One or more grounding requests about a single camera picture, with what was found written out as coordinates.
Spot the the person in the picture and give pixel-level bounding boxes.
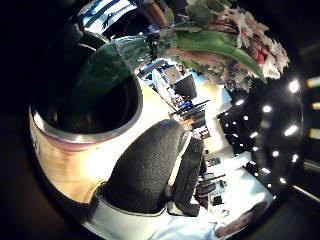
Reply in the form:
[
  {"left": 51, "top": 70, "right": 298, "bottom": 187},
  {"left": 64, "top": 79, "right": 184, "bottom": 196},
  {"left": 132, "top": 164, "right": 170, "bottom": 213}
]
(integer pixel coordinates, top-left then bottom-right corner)
[{"left": 78, "top": 0, "right": 171, "bottom": 38}]

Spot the beige vase with metal rim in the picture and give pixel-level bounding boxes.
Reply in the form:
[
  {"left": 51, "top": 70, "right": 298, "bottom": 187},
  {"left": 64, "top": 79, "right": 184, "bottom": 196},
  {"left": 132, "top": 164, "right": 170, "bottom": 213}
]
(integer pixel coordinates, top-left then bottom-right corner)
[{"left": 28, "top": 31, "right": 144, "bottom": 205}]

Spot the artificial pink white flower branch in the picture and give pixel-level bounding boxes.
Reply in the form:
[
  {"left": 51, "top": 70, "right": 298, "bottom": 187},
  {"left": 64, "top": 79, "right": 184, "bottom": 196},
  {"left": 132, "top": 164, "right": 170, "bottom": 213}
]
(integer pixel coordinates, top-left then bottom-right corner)
[{"left": 71, "top": 0, "right": 292, "bottom": 113}]

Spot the small black clip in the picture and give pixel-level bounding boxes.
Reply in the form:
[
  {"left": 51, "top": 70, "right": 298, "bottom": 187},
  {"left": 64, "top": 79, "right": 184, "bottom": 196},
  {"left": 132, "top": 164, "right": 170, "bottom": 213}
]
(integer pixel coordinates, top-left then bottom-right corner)
[{"left": 145, "top": 30, "right": 162, "bottom": 62}]

